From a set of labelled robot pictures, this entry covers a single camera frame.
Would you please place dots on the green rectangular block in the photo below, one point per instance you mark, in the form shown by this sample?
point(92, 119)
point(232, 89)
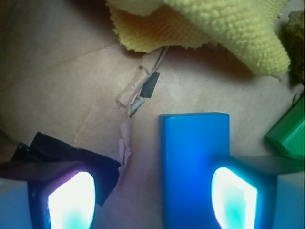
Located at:
point(288, 135)

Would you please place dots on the yellow microfiber cloth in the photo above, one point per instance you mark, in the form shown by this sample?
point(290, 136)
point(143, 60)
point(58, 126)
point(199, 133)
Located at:
point(244, 27)

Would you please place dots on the brown rock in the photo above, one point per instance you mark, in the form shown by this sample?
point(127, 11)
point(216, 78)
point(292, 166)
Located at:
point(294, 43)

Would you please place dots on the blue rectangular block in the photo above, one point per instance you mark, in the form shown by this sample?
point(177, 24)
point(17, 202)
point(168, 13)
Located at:
point(189, 145)

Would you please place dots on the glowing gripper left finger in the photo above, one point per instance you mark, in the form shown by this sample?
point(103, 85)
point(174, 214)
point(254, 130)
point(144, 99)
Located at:
point(46, 195)

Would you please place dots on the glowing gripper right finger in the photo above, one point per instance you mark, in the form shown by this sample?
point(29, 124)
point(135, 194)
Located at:
point(258, 192)

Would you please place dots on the brown paper bag bin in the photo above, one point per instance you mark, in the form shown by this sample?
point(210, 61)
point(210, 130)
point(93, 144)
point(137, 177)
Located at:
point(62, 68)

